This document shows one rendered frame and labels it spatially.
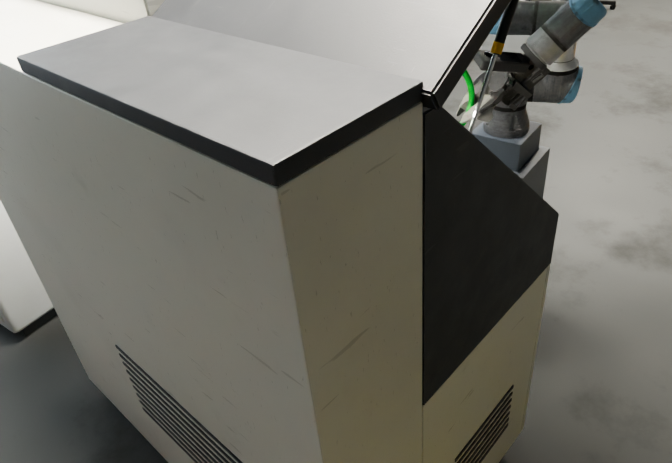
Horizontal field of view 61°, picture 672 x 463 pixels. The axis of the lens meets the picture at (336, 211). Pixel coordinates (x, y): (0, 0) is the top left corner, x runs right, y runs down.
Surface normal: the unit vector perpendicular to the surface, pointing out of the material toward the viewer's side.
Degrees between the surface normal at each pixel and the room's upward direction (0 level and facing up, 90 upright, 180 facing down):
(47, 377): 0
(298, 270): 90
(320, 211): 90
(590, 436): 0
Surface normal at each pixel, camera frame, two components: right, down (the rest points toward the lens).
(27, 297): 0.82, 0.26
